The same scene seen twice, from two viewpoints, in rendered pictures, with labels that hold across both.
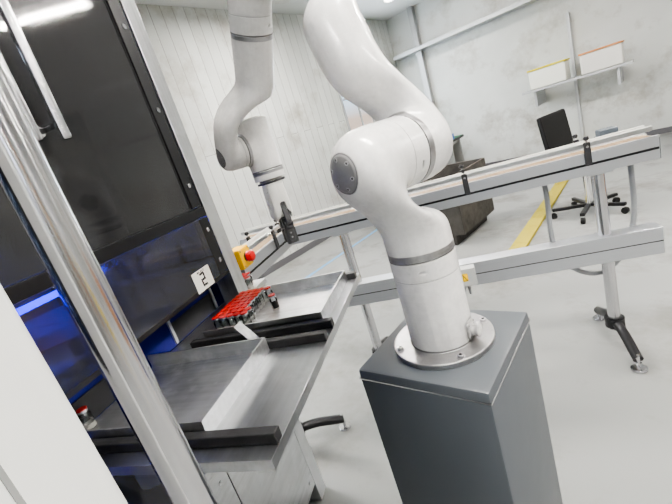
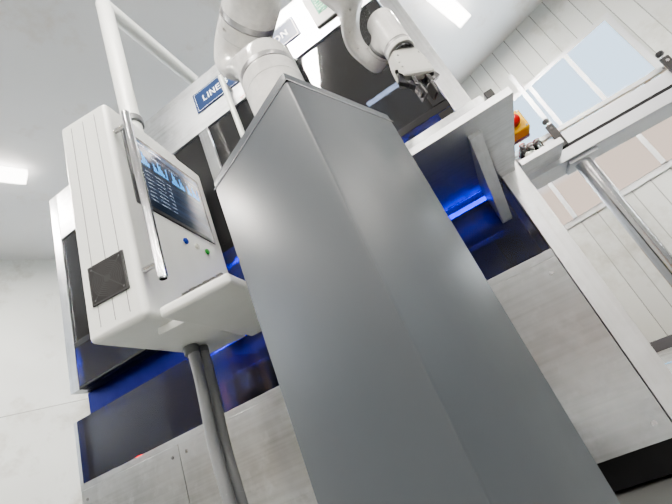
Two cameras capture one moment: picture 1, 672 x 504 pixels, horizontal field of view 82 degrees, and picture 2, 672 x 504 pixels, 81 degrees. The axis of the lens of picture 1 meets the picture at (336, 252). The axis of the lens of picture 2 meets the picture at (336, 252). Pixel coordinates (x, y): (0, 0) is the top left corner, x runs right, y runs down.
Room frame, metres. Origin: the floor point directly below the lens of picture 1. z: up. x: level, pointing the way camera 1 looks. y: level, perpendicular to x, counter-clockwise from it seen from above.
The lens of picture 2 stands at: (0.62, -0.74, 0.39)
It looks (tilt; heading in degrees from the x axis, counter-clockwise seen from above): 23 degrees up; 88
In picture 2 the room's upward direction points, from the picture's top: 24 degrees counter-clockwise
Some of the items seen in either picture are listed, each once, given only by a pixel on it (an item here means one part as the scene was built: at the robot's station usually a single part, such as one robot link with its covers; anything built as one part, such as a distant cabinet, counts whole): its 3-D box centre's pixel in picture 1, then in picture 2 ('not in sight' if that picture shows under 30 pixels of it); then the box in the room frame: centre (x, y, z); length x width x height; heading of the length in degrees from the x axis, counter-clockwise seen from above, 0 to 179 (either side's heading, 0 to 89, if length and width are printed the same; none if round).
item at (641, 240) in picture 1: (466, 272); not in sight; (1.77, -0.58, 0.49); 1.60 x 0.08 x 0.12; 71
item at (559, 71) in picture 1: (549, 74); not in sight; (5.87, -3.76, 1.25); 0.49 x 0.41 x 0.28; 47
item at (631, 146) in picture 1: (415, 196); not in sight; (1.82, -0.44, 0.92); 1.90 x 0.15 x 0.16; 71
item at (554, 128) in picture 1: (582, 162); not in sight; (3.29, -2.29, 0.47); 0.60 x 0.60 x 0.94
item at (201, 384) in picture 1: (172, 388); not in sight; (0.74, 0.41, 0.90); 0.34 x 0.26 x 0.04; 71
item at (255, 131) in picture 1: (257, 144); (387, 35); (1.05, 0.11, 1.32); 0.09 x 0.08 x 0.13; 123
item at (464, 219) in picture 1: (433, 204); not in sight; (4.07, -1.15, 0.34); 1.02 x 0.80 x 0.67; 46
